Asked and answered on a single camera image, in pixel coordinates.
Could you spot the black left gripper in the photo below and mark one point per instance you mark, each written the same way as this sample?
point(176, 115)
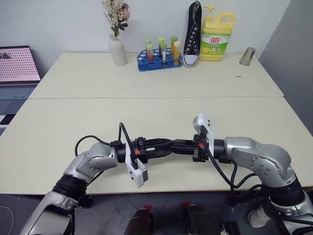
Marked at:
point(141, 153)

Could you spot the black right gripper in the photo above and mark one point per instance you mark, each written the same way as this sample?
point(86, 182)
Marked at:
point(199, 153)

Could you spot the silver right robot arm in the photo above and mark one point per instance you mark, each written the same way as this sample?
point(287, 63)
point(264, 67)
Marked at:
point(264, 154)

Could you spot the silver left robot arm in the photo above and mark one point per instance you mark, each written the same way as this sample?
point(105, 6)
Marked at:
point(97, 156)

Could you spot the red tab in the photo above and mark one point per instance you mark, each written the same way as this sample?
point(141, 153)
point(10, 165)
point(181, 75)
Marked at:
point(147, 208)
point(185, 205)

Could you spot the dark rounded shape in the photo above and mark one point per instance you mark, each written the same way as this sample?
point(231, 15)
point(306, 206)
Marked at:
point(200, 220)
point(140, 222)

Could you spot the blue test tube rack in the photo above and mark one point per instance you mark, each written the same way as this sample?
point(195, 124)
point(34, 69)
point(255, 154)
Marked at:
point(146, 65)

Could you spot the green-capped tube, white content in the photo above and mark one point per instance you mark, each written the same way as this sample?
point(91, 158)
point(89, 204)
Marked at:
point(163, 55)

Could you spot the green-capped tube, red liquid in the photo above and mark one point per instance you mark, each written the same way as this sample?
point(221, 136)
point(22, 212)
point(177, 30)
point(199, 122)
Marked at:
point(150, 54)

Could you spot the yellow-capped tube, yellow liquid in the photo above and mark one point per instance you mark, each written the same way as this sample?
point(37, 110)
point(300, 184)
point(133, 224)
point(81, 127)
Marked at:
point(176, 52)

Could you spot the small black box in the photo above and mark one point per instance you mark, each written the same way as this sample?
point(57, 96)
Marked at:
point(231, 228)

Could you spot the white rounded object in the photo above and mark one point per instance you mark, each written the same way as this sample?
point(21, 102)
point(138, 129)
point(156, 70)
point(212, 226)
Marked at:
point(256, 216)

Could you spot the green-capped tube, orange liquid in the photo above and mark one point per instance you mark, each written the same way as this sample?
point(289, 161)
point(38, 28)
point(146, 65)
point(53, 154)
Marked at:
point(173, 44)

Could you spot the white ceramic vase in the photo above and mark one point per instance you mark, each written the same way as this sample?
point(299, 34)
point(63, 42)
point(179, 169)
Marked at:
point(118, 52)

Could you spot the green-capped dark tube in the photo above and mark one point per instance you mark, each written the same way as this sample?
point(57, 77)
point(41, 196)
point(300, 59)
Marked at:
point(160, 42)

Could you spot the black canvas sneaker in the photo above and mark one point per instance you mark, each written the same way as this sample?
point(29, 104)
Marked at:
point(192, 41)

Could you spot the green-capped empty tube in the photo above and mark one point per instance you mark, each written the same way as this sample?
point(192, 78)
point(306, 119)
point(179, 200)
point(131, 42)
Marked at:
point(147, 41)

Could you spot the steel cup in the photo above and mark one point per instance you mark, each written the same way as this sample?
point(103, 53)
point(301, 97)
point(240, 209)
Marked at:
point(247, 56)

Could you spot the yellow detergent pump bottle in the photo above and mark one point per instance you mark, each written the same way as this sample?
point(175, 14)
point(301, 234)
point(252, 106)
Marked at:
point(216, 36)

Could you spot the dried flower bouquet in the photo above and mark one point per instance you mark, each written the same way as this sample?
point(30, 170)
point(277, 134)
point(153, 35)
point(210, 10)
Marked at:
point(115, 14)

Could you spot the open laptop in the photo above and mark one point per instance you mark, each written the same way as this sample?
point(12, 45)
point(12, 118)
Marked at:
point(17, 68)

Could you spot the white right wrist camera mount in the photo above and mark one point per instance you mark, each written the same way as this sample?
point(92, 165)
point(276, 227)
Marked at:
point(207, 127)

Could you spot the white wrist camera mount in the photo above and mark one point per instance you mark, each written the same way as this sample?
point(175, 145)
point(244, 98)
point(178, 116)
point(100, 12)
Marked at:
point(207, 127)
point(137, 175)

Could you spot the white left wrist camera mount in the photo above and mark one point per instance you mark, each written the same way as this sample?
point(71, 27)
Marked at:
point(137, 175)

